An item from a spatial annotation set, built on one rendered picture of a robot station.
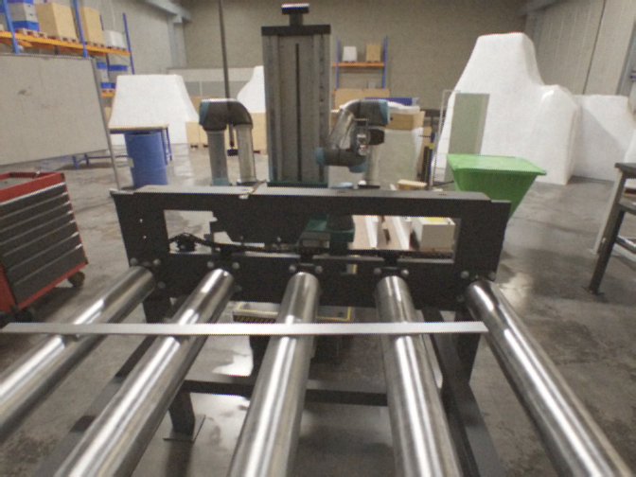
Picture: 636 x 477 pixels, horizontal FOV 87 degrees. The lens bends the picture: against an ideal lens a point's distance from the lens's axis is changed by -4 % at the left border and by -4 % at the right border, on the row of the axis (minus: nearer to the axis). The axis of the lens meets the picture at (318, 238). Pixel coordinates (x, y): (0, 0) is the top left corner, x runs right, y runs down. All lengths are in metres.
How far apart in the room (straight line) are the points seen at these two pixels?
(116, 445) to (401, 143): 3.98
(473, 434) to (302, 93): 1.63
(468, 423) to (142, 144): 6.04
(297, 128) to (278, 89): 0.22
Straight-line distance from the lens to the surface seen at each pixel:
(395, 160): 4.34
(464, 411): 0.97
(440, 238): 3.00
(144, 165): 6.45
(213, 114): 1.72
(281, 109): 1.96
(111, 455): 0.78
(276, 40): 1.94
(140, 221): 1.37
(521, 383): 0.94
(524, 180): 3.52
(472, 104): 4.62
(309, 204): 1.13
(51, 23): 14.18
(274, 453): 0.69
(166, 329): 0.98
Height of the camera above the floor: 1.47
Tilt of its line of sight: 23 degrees down
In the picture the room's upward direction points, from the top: straight up
